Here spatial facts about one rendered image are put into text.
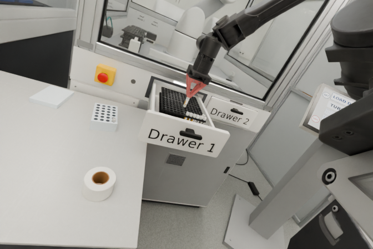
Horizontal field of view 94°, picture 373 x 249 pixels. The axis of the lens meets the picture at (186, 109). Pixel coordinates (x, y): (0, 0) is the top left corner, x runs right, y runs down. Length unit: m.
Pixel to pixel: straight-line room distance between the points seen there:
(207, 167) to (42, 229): 0.92
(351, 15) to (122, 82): 0.77
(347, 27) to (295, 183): 1.26
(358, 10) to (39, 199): 0.60
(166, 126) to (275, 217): 1.25
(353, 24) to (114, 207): 0.52
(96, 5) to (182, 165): 0.92
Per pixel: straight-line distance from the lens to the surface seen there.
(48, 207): 0.50
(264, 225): 1.68
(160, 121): 0.54
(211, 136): 0.60
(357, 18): 0.26
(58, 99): 0.80
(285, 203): 1.53
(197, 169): 1.20
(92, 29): 0.84
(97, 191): 0.47
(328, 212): 0.39
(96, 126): 0.68
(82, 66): 0.88
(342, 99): 1.33
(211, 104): 0.90
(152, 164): 1.13
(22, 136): 0.66
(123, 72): 0.84
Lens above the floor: 1.18
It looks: 24 degrees down
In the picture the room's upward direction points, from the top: 24 degrees clockwise
